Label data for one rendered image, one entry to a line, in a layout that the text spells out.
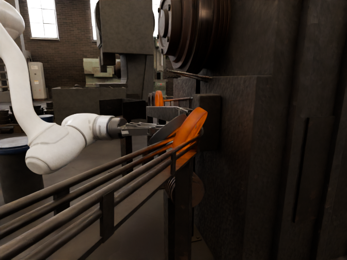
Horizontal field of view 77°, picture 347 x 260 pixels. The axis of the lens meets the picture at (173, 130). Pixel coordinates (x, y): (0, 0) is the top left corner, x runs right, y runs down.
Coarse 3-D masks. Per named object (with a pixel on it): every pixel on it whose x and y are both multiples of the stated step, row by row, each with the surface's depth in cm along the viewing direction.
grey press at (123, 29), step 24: (120, 0) 323; (144, 0) 337; (96, 24) 331; (120, 24) 330; (144, 24) 344; (120, 48) 337; (144, 48) 352; (144, 72) 386; (144, 96) 393; (144, 120) 405
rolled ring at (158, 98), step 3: (156, 93) 182; (159, 93) 176; (156, 96) 186; (159, 96) 174; (162, 96) 175; (156, 99) 188; (159, 99) 174; (162, 99) 175; (156, 102) 189; (159, 102) 174; (162, 102) 175; (156, 105) 188; (159, 105) 175; (162, 105) 176
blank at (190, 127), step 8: (192, 112) 62; (200, 112) 63; (192, 120) 61; (200, 120) 64; (184, 128) 61; (192, 128) 61; (200, 128) 74; (176, 136) 62; (184, 136) 61; (192, 136) 71; (176, 144) 64
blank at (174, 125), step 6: (174, 120) 64; (180, 120) 65; (168, 126) 63; (174, 126) 63; (180, 126) 64; (156, 132) 64; (162, 132) 63; (168, 132) 63; (174, 132) 65; (150, 138) 66; (156, 138) 64; (162, 138) 63; (150, 144) 67
